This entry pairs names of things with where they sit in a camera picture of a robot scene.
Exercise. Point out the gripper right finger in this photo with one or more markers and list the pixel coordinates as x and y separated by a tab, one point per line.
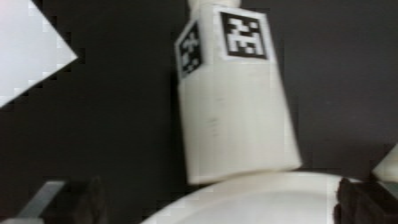
367	203

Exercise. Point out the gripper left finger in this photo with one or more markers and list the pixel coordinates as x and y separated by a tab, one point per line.
68	202

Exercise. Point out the white round table top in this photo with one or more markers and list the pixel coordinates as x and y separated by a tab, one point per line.
273	198

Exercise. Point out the white cylindrical table leg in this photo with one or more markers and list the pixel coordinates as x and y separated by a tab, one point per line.
239	133

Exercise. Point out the white marker sheet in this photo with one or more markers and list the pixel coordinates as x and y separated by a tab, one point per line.
36	53

